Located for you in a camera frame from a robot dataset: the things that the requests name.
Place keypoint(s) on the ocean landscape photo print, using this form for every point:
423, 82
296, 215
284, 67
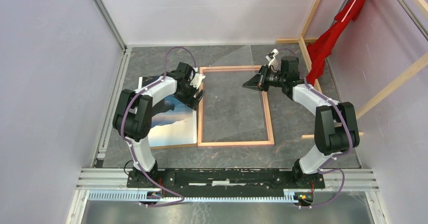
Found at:
158, 88

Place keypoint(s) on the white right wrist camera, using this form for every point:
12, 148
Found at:
272, 61

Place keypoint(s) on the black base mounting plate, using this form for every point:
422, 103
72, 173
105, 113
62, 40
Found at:
225, 182

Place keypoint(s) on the clear acrylic sheet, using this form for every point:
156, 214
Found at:
231, 112

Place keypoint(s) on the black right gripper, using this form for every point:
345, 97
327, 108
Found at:
258, 82

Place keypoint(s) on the pink wooden picture frame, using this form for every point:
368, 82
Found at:
266, 110

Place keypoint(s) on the aluminium front rail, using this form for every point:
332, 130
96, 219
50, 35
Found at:
356, 180

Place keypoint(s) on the brown backing board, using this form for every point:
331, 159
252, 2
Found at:
173, 125

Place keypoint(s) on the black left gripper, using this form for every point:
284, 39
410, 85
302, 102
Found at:
191, 101

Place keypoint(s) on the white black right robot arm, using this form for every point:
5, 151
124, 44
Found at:
336, 131

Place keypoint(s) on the white slotted cable duct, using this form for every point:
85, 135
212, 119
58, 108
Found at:
156, 196

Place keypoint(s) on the red cloth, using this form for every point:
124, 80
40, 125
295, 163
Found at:
323, 46

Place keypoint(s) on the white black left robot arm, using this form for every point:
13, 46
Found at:
136, 108

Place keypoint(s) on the aluminium side rail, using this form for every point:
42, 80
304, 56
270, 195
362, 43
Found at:
104, 134

